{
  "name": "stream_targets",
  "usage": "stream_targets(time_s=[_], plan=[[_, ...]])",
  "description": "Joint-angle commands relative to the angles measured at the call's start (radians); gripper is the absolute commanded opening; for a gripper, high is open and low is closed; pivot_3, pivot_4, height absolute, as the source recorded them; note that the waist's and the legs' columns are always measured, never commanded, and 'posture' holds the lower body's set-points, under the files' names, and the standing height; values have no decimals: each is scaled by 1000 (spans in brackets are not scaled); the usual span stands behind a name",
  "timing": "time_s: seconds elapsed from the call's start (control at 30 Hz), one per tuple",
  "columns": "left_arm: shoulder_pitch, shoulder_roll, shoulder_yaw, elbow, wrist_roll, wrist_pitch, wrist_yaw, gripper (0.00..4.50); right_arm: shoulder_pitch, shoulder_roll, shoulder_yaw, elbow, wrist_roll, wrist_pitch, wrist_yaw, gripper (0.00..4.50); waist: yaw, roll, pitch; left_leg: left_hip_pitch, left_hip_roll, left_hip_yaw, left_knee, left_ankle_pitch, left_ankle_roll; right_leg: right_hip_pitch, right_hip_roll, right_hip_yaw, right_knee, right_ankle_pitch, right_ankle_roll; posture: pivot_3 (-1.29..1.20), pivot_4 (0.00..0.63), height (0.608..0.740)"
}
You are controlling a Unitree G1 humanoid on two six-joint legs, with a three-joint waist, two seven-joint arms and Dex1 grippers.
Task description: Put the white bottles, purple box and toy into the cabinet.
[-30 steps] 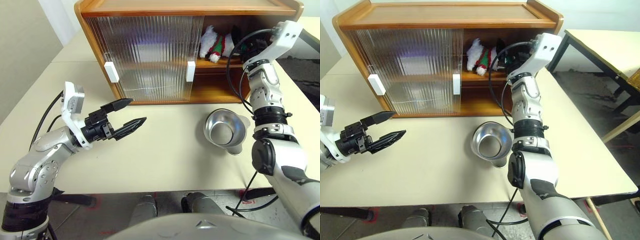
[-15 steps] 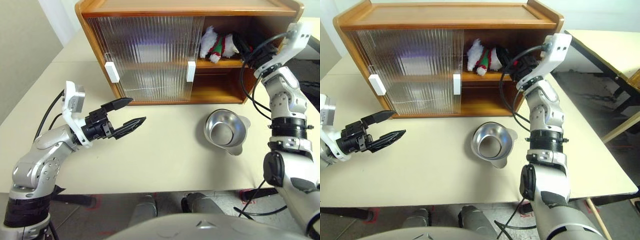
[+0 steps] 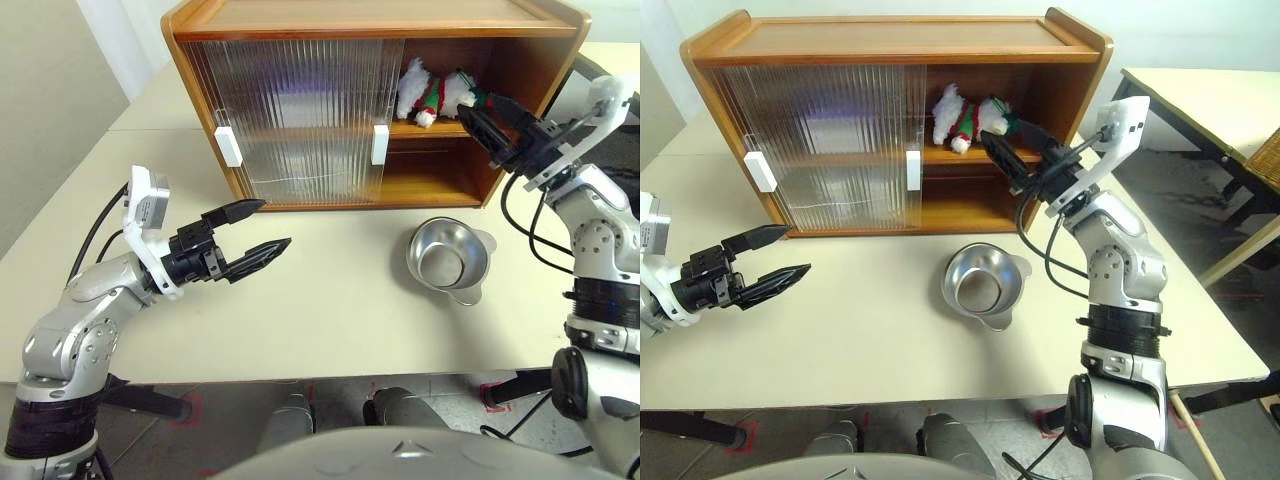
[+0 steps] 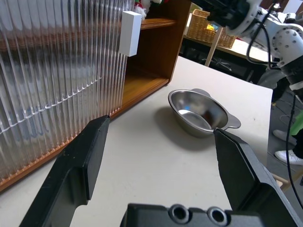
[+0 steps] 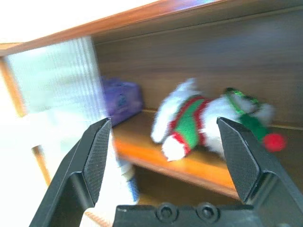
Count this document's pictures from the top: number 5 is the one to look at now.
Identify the wooden shelf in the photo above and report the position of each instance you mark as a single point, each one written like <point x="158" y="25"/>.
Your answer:
<point x="146" y="151"/>

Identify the wooden cabinet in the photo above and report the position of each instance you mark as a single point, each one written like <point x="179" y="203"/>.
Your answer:
<point x="189" y="59"/>

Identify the purple tissue pack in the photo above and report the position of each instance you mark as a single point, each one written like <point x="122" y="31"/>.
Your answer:
<point x="125" y="101"/>

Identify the white plush dog toy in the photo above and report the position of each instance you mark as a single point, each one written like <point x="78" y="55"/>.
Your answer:
<point x="187" y="123"/>

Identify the ribbed glass sliding door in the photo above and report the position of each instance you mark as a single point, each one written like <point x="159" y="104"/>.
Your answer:
<point x="59" y="78"/>

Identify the white jar with blue label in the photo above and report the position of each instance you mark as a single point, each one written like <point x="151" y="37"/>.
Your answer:
<point x="129" y="182"/>

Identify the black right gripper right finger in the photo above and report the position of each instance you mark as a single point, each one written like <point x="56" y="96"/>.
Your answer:
<point x="255" y="170"/>

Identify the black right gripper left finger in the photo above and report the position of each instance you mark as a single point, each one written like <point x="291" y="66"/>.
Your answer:
<point x="78" y="177"/>

